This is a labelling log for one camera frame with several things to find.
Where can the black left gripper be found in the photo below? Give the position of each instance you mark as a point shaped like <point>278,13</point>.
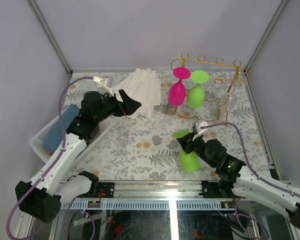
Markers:
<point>129,106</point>

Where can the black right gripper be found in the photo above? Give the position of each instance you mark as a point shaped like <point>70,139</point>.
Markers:
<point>187,143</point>

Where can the green plastic wine glass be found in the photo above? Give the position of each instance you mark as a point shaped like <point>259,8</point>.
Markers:
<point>189,162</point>
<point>196,95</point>

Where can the magenta plastic wine glass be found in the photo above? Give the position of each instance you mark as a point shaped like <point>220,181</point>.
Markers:
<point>177,92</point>

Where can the clear wine glass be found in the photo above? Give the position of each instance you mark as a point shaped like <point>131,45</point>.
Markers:
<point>229,99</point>

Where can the gold wire wine glass rack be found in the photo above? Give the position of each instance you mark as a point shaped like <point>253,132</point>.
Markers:
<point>241,74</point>

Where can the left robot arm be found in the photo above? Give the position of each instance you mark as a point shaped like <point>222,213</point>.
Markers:
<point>42,196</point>

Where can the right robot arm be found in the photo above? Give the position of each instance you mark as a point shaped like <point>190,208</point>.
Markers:
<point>235,177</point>

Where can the white pleated cloth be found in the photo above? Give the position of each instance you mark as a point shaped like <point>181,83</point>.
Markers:
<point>144,86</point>

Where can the blue folded towel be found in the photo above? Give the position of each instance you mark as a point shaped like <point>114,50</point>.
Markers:
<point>54,136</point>

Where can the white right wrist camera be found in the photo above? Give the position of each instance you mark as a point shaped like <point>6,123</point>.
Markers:
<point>199,128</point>

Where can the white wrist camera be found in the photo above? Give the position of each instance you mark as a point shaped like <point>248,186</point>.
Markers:
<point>103,86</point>
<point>199,128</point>

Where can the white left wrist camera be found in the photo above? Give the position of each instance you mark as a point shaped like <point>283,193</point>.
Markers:
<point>103,86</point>

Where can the aluminium front rail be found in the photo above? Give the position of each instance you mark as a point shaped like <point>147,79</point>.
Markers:
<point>150,190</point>

